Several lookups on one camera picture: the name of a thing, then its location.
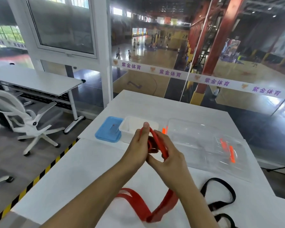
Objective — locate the black elastic band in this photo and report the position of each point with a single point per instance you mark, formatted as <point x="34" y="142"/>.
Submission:
<point x="230" y="189"/>

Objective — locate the person's left thumb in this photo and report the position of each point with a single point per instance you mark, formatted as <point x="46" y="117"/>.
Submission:
<point x="144" y="131"/>

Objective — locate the yellow black hazard tape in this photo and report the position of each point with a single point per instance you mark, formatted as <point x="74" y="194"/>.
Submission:
<point x="28" y="186"/>

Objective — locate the person's right hand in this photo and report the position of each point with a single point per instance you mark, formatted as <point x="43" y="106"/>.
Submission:
<point x="173" y="168"/>

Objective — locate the person's left hand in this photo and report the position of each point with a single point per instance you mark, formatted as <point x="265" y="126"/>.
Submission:
<point x="135" y="151"/>

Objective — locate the white framed window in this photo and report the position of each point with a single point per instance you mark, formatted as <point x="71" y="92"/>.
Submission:
<point x="61" y="26"/>

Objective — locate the white printed banner strip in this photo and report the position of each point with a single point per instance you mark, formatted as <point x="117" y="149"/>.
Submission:
<point x="213" y="81"/>

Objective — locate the grey chair base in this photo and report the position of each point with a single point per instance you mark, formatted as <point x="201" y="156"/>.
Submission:
<point x="2" y="179"/>

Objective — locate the person's left forearm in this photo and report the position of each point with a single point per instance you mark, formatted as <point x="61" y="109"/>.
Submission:
<point x="90" y="197"/>

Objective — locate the small orange clip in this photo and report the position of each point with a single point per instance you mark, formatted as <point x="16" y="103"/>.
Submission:
<point x="164" y="130"/>

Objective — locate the person's right forearm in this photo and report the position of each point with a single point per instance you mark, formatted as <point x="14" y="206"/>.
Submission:
<point x="199" y="211"/>

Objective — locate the person's right thumb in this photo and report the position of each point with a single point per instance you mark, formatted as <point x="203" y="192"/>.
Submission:
<point x="154" y="160"/>

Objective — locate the red elastic resistance band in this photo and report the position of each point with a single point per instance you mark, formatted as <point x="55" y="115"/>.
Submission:
<point x="137" y="201"/>

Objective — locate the red steel column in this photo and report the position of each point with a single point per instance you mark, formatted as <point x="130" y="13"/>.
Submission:
<point x="218" y="45"/>

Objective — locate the white mesh office chair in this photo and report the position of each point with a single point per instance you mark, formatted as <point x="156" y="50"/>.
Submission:
<point x="14" y="111"/>

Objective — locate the orange strip in clear bag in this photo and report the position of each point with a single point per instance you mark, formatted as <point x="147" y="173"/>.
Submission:
<point x="231" y="154"/>

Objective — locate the group of distant people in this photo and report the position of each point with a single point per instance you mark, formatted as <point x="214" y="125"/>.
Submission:
<point x="142" y="48"/>

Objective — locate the white plastic tray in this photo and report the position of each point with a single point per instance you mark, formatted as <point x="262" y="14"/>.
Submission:
<point x="130" y="127"/>

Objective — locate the blue plastic box lid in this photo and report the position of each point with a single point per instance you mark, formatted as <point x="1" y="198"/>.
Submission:
<point x="106" y="131"/>

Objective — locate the white folding desk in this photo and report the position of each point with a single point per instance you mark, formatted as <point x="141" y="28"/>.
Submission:
<point x="35" y="79"/>

